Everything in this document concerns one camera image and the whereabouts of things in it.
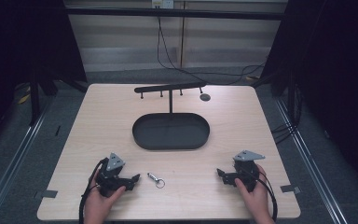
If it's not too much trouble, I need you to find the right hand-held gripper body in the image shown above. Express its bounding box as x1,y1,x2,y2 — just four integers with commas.
231,149,267,193

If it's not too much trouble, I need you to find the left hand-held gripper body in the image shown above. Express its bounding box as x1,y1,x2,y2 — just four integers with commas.
94,151,135,198

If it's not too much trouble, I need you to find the silver keychain with ring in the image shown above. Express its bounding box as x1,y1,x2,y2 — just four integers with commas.
146,172,166,189

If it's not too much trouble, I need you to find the black key rack with tray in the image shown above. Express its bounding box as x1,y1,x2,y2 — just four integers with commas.
131,81,211,151

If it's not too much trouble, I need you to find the person's right hand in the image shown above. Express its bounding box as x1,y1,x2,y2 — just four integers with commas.
233,163,276,224

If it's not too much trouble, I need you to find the person's left hand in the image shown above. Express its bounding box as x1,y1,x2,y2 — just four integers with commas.
83,175,127,224

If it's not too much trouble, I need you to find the grey tape piece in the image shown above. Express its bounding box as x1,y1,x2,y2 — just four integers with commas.
280,184,302,194
33,189,59,201

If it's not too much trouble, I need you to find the yellow floor object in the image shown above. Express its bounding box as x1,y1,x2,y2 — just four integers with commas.
16,85,33,105

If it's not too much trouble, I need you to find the black curtain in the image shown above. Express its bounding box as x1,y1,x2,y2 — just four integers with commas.
0,0,88,157
260,0,358,195

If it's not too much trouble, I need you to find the black horizontal bar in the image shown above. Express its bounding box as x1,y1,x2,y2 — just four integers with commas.
64,7,289,21

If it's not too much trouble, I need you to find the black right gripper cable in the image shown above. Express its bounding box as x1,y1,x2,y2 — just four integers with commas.
250,169,279,222

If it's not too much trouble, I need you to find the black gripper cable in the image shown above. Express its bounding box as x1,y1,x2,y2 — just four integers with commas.
250,169,279,222
78,157,110,224

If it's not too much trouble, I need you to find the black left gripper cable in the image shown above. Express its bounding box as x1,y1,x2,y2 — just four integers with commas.
78,157,110,224

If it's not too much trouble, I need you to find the bundle of black floor cables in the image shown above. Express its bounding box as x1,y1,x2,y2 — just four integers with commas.
270,83,304,146

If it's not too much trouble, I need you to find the metal floor rail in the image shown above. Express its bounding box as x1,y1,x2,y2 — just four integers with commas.
0,99,57,224
273,97,351,224

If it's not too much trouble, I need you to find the black hanging wall cable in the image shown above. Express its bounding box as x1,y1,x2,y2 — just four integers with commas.
156,15,267,87

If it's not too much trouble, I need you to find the white wall socket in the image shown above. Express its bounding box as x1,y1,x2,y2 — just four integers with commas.
151,0,175,9

